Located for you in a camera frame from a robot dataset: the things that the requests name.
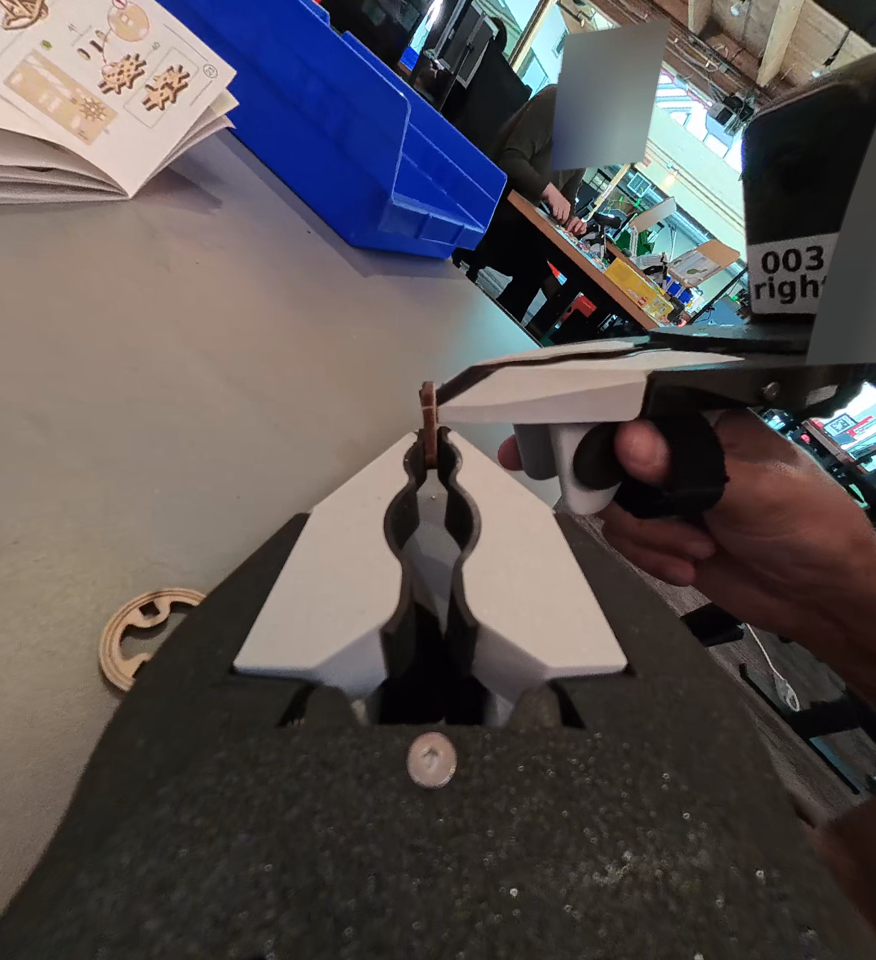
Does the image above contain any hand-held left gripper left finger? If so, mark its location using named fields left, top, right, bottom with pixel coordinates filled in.
left=234, top=432, right=422, bottom=710

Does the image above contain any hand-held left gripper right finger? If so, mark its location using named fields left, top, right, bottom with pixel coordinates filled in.
left=444, top=433, right=630, bottom=704

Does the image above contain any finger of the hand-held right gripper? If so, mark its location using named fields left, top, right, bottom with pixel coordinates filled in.
left=436, top=337, right=652, bottom=404
left=440, top=352, right=746, bottom=483

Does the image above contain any small wooden model part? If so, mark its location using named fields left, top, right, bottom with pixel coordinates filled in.
left=419, top=381, right=445, bottom=468

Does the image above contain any person's right hand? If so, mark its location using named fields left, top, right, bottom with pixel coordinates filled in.
left=498, top=408, right=876, bottom=642

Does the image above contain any wooden worktable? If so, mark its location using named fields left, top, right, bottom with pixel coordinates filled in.
left=507, top=189, right=667, bottom=333

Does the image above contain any yellow box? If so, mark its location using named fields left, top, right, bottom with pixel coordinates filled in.
left=604, top=257, right=676, bottom=322

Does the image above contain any large blue plastic bin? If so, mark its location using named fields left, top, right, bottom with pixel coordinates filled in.
left=156, top=0, right=508, bottom=261

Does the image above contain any person's brown shirt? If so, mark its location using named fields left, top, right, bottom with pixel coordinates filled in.
left=809, top=780, right=876, bottom=960

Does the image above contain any white instruction booklet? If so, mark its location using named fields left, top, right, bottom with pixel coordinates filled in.
left=0, top=0, right=240, bottom=205

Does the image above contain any round wooden ring part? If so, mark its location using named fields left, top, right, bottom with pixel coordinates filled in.
left=99, top=587, right=206, bottom=693

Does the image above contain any white cable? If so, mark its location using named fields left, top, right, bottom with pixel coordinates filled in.
left=744, top=622, right=800, bottom=712

